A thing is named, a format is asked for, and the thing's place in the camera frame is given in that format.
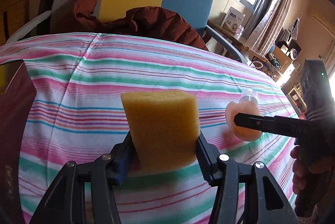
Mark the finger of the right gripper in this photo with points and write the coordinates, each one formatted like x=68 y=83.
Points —
x=279 y=125

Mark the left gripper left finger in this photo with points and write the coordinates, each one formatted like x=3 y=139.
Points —
x=64 y=200

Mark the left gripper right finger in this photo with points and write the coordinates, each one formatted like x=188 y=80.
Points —
x=264 y=201

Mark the peach silicone cup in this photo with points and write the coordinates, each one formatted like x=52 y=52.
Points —
x=235 y=115

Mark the yellow sponge block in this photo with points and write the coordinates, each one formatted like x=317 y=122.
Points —
x=164 y=127

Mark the person's right hand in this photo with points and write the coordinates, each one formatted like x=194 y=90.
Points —
x=300 y=170

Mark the wooden shelf unit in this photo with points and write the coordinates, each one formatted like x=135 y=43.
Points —
x=295 y=97

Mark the small clear plastic bottle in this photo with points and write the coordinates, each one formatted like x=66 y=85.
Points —
x=249 y=95

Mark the wooden desk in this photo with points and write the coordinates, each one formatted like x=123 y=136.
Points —
x=235 y=45

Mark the curtain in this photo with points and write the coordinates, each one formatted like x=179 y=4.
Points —
x=265 y=24

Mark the striped bed sheet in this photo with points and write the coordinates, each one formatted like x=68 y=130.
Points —
x=77 y=114

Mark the white product box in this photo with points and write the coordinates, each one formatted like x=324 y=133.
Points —
x=232 y=20

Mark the dark red gift box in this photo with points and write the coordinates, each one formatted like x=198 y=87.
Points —
x=17 y=96

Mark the dark red jacket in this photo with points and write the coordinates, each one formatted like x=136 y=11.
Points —
x=149 y=22

